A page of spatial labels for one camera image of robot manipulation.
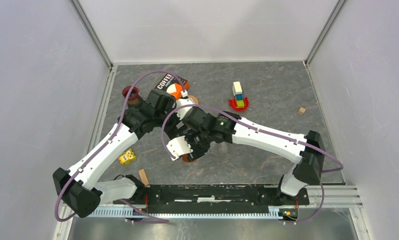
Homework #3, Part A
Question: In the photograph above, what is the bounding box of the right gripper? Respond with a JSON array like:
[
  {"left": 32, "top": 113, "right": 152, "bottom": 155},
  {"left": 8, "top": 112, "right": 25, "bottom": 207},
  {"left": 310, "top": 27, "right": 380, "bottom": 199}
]
[{"left": 178, "top": 129, "right": 213, "bottom": 162}]

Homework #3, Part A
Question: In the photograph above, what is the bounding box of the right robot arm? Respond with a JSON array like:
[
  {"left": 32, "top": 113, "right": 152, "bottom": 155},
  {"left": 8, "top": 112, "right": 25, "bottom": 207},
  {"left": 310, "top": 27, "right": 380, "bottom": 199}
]
[{"left": 169, "top": 106, "right": 324, "bottom": 204}]

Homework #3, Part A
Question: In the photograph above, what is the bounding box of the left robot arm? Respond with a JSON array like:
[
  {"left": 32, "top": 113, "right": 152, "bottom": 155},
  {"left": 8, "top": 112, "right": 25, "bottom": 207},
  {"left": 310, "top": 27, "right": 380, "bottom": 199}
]
[{"left": 52, "top": 89, "right": 192, "bottom": 222}]

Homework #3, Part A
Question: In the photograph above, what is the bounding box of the clear glass dripper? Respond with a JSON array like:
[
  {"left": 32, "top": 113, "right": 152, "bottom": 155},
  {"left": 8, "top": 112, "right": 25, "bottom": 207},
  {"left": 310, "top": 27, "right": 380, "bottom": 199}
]
[{"left": 209, "top": 141, "right": 228, "bottom": 155}]

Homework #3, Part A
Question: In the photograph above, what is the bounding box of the coffee filter box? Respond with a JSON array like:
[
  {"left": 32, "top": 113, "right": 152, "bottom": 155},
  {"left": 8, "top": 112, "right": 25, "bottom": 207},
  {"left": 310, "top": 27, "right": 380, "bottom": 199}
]
[{"left": 155, "top": 74, "right": 190, "bottom": 100}]

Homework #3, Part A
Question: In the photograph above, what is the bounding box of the dark red black dripper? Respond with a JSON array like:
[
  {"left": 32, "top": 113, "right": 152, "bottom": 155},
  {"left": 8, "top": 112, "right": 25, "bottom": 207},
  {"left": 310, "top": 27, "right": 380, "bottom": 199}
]
[{"left": 122, "top": 85, "right": 144, "bottom": 108}]

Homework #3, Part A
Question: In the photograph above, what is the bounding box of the amber glass carafe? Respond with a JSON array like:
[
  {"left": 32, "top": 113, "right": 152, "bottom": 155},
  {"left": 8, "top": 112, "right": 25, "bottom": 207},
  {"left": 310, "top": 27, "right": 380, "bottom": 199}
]
[{"left": 181, "top": 153, "right": 198, "bottom": 163}]

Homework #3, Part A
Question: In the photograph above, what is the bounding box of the red curved plastic piece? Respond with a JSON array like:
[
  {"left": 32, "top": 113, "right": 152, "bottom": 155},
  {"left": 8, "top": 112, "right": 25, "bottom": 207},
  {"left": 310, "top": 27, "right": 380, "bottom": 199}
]
[{"left": 228, "top": 97, "right": 250, "bottom": 112}]

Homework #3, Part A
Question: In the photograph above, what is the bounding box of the green toy brick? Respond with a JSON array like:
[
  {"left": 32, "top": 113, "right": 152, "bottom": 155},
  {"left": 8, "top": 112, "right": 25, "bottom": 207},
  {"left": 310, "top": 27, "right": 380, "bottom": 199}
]
[{"left": 236, "top": 100, "right": 245, "bottom": 109}]

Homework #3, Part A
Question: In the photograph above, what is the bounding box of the wooden rectangular block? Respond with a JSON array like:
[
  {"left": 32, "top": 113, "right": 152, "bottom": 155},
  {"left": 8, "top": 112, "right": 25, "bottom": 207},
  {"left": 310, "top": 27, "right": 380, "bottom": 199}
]
[{"left": 138, "top": 169, "right": 150, "bottom": 187}]

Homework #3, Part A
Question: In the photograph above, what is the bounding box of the yellow toy figure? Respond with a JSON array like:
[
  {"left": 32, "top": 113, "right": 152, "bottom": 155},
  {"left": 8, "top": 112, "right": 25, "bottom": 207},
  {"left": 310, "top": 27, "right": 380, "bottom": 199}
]
[{"left": 118, "top": 148, "right": 137, "bottom": 165}]

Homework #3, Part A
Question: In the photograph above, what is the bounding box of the blue toy brick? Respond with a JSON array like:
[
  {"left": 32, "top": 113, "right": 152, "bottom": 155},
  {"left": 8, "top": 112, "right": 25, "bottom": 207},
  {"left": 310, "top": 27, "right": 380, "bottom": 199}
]
[{"left": 234, "top": 93, "right": 244, "bottom": 101}]

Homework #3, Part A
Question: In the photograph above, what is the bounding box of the small wooden cube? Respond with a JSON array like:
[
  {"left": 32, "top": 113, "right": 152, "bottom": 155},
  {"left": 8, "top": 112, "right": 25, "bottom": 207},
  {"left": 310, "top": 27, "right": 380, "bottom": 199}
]
[{"left": 298, "top": 107, "right": 306, "bottom": 115}]

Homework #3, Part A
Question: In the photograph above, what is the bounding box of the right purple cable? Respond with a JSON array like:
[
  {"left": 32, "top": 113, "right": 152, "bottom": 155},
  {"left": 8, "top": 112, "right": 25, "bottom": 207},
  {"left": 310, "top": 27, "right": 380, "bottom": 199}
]
[{"left": 160, "top": 104, "right": 344, "bottom": 226}]

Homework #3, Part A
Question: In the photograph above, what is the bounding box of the purple cable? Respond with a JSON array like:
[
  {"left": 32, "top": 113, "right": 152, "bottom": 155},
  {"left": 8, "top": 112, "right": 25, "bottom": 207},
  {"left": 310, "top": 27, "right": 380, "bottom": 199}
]
[
  {"left": 54, "top": 69, "right": 189, "bottom": 225},
  {"left": 160, "top": 104, "right": 344, "bottom": 226}
]

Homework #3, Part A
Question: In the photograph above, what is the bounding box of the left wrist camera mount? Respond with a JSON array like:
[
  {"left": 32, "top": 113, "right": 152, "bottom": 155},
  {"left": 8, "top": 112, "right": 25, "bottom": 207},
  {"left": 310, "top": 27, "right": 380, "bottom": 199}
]
[{"left": 176, "top": 89, "right": 196, "bottom": 120}]

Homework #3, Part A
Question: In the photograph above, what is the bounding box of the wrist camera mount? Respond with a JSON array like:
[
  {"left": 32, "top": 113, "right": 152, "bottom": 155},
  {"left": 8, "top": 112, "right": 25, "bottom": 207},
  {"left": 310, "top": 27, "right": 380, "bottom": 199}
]
[
  {"left": 166, "top": 136, "right": 193, "bottom": 161},
  {"left": 176, "top": 89, "right": 196, "bottom": 120}
]

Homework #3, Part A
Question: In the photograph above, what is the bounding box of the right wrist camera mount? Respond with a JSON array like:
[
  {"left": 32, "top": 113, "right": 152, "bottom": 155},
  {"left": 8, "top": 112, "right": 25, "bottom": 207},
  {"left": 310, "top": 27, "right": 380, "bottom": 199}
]
[{"left": 166, "top": 136, "right": 193, "bottom": 161}]

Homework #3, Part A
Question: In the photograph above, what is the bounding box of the wooden ring holder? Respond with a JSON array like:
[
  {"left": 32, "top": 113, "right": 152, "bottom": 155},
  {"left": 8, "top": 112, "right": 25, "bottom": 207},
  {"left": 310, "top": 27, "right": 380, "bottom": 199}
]
[{"left": 188, "top": 95, "right": 199, "bottom": 105}]

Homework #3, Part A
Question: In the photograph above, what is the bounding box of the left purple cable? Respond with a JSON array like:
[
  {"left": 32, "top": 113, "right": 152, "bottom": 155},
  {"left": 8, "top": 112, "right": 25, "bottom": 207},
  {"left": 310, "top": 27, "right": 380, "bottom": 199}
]
[{"left": 54, "top": 69, "right": 189, "bottom": 225}]

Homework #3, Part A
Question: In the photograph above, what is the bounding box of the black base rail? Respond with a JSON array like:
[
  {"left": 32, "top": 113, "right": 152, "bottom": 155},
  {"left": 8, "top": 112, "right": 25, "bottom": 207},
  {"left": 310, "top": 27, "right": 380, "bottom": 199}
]
[{"left": 123, "top": 175, "right": 310, "bottom": 214}]

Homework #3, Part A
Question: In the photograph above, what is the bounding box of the white slotted cable duct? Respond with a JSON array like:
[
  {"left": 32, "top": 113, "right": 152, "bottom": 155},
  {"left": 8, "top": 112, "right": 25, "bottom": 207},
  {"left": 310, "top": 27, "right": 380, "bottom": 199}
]
[{"left": 88, "top": 205, "right": 298, "bottom": 221}]

